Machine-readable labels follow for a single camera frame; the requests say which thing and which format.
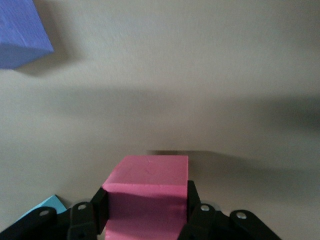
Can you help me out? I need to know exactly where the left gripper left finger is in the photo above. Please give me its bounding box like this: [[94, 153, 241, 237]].
[[0, 187, 110, 240]]

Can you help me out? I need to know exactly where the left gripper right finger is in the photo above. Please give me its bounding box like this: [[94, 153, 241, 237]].
[[176, 179, 284, 240]]

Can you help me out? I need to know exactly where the red foam cube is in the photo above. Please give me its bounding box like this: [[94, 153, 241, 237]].
[[101, 154, 189, 240]]

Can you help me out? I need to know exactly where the purple foam cube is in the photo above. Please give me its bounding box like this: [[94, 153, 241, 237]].
[[0, 0, 55, 71]]

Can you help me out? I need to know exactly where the blue foam cube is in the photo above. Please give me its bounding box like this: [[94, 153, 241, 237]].
[[16, 194, 68, 219]]

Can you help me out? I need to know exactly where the brown paper table cover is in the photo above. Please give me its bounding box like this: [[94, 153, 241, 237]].
[[0, 0, 320, 240]]

